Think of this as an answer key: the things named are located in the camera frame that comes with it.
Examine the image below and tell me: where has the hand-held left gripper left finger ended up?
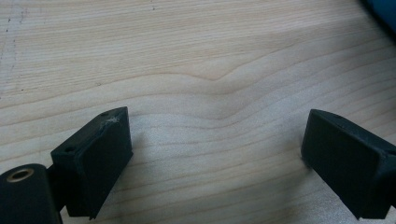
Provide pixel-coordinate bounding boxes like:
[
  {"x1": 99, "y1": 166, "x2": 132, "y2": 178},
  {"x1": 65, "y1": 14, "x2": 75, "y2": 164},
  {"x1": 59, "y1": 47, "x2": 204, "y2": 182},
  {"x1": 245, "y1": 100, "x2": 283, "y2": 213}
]
[{"x1": 50, "y1": 105, "x2": 134, "y2": 220}]

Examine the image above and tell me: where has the blue wet wipes pack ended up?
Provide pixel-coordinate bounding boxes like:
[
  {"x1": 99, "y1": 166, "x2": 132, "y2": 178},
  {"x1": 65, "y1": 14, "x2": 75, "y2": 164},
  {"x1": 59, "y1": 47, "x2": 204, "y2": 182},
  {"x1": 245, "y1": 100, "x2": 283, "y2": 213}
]
[{"x1": 361, "y1": 0, "x2": 396, "y2": 40}]

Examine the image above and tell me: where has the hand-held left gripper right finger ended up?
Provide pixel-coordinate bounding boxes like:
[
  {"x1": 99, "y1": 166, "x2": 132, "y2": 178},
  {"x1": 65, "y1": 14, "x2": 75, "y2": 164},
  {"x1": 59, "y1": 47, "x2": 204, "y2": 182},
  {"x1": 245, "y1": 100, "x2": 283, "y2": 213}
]
[{"x1": 300, "y1": 108, "x2": 396, "y2": 220}]

